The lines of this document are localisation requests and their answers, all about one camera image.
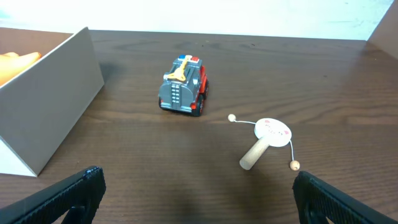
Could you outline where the red grey toy truck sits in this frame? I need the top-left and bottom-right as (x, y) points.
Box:
(158, 55), (209, 117)

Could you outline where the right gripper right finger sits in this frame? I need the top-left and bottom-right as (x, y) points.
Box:
(292, 171), (397, 224)

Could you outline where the orange rubber dog toy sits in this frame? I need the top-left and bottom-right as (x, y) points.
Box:
(1, 52), (41, 86)

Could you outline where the wooden pellet drum toy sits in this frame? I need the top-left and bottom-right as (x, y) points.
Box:
(228, 114), (300, 171)

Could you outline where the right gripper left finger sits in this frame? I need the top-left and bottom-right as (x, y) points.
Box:
(1, 166), (106, 223)

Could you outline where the white cardboard box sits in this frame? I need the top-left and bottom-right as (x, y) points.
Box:
(1, 27), (104, 177)

